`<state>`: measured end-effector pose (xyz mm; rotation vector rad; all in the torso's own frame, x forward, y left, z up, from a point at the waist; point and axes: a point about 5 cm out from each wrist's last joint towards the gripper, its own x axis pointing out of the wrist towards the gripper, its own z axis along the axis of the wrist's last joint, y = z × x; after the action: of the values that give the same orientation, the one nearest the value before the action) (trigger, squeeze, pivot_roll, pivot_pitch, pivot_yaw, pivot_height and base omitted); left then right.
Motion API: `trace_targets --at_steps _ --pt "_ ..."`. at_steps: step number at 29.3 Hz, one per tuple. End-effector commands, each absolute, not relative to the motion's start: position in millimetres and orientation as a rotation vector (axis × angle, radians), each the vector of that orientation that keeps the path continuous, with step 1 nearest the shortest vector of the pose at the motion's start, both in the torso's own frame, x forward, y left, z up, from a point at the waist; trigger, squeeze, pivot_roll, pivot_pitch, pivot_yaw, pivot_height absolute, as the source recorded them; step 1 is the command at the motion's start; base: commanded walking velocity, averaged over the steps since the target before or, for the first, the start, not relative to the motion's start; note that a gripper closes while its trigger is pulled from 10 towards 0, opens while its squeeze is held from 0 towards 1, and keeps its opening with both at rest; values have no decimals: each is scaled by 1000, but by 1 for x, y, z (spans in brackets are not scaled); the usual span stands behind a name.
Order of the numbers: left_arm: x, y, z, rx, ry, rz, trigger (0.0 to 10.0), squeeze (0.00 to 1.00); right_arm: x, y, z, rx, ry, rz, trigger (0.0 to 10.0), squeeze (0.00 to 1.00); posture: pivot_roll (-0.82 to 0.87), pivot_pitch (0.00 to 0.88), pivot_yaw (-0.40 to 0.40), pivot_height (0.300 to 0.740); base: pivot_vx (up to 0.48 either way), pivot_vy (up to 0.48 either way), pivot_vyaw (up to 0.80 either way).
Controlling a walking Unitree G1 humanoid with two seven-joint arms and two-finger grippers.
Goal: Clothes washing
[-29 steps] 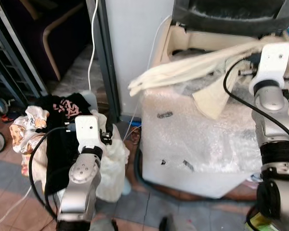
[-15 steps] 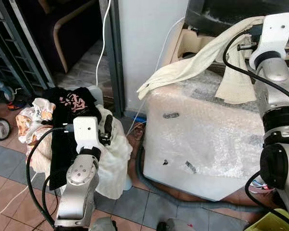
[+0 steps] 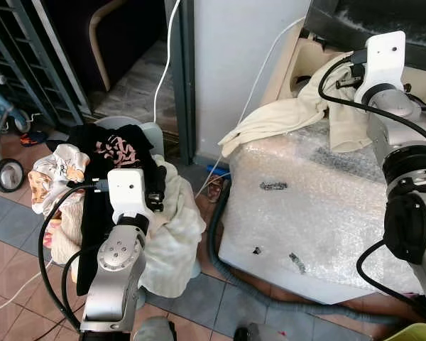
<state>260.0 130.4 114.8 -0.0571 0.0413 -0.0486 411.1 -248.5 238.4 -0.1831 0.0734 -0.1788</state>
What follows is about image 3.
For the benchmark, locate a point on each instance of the cream cloth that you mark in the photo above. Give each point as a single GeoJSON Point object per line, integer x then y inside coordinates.
{"type": "Point", "coordinates": [284, 117]}

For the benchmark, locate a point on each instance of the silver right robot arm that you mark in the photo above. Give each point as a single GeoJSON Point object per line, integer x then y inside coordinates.
{"type": "Point", "coordinates": [412, 213]}

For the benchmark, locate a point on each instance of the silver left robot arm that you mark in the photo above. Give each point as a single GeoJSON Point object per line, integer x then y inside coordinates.
{"type": "Point", "coordinates": [113, 273]}

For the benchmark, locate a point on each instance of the bubble-wrapped washing machine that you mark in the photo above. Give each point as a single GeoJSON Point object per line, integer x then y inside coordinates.
{"type": "Point", "coordinates": [312, 213]}

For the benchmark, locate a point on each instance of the cream towel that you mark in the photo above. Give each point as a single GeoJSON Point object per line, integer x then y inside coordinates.
{"type": "Point", "coordinates": [174, 241]}

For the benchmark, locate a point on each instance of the grey-blue laundry basket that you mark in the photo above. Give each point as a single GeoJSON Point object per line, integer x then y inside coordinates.
{"type": "Point", "coordinates": [155, 135]}

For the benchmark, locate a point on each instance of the black garment with pink print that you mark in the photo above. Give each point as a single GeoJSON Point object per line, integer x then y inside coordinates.
{"type": "Point", "coordinates": [92, 213]}

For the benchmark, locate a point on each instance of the white printed garment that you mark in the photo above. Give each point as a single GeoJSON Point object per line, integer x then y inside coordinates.
{"type": "Point", "coordinates": [57, 167]}

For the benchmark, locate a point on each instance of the grey left robot foot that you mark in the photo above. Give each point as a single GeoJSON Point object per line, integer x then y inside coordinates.
{"type": "Point", "coordinates": [155, 330]}

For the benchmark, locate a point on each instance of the grey robot foot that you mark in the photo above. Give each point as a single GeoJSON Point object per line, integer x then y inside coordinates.
{"type": "Point", "coordinates": [155, 330]}
{"type": "Point", "coordinates": [259, 334]}

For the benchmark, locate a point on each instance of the red black slipper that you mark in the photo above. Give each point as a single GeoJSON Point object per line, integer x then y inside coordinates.
{"type": "Point", "coordinates": [33, 138]}

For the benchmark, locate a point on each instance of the wooden chair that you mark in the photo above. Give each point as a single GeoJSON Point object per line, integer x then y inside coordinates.
{"type": "Point", "coordinates": [94, 42]}

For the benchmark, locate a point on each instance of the grey right robot foot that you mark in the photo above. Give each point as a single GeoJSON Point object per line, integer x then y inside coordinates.
{"type": "Point", "coordinates": [259, 334]}

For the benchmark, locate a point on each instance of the grey metal gate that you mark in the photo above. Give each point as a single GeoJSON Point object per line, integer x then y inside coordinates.
{"type": "Point", "coordinates": [28, 64]}

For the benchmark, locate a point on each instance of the yellow-green plastic object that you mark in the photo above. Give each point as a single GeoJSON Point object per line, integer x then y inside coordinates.
{"type": "Point", "coordinates": [415, 334]}

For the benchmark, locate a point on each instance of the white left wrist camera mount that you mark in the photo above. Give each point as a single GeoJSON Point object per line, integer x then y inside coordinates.
{"type": "Point", "coordinates": [128, 188]}

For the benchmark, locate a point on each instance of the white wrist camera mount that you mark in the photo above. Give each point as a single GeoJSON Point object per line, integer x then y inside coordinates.
{"type": "Point", "coordinates": [385, 57]}
{"type": "Point", "coordinates": [128, 188]}

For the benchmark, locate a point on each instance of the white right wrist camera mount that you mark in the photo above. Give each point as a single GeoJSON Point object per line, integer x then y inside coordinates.
{"type": "Point", "coordinates": [385, 57]}

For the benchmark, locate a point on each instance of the grey door frame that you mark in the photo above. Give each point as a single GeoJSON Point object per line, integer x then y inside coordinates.
{"type": "Point", "coordinates": [184, 85]}

